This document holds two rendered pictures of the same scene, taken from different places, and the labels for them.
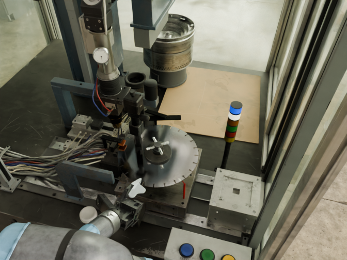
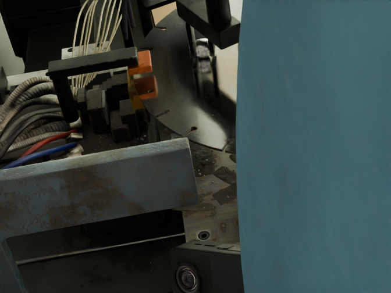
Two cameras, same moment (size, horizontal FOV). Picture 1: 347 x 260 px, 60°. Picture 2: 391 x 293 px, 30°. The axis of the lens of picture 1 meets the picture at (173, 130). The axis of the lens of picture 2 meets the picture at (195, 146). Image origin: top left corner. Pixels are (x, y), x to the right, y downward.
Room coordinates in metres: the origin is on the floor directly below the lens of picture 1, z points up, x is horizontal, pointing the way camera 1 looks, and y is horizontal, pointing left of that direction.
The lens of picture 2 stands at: (0.22, 0.33, 1.37)
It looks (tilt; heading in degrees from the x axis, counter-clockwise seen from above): 40 degrees down; 345
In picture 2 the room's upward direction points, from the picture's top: 10 degrees counter-clockwise
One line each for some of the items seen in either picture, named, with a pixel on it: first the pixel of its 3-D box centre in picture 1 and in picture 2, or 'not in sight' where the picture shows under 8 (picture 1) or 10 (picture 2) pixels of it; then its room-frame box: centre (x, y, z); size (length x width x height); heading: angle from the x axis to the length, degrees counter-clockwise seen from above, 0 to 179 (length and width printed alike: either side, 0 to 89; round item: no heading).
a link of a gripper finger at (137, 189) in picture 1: (138, 188); not in sight; (0.62, 0.13, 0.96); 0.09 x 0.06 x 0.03; 154
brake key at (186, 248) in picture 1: (186, 250); not in sight; (0.42, -0.05, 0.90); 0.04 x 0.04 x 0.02
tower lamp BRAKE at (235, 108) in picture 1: (235, 107); not in sight; (0.86, -0.24, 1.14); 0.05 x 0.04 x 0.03; 165
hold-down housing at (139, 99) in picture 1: (135, 113); not in sight; (0.79, 0.14, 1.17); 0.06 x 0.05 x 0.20; 66
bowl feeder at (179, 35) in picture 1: (168, 53); not in sight; (1.59, 0.04, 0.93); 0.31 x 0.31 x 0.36
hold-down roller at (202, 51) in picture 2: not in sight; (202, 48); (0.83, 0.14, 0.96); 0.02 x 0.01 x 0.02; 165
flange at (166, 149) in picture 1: (158, 150); not in sight; (0.79, 0.06, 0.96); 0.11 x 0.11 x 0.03
